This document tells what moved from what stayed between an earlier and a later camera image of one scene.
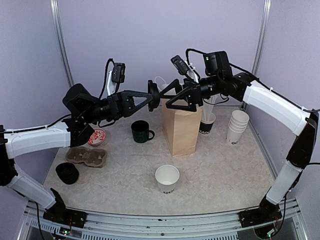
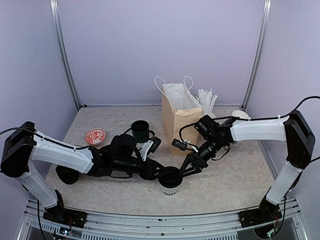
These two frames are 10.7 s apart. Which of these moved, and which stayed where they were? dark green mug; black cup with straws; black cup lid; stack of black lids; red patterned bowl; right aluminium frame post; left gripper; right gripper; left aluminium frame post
Moved: left gripper; right gripper; black cup lid
Stayed: black cup with straws; left aluminium frame post; right aluminium frame post; red patterned bowl; stack of black lids; dark green mug
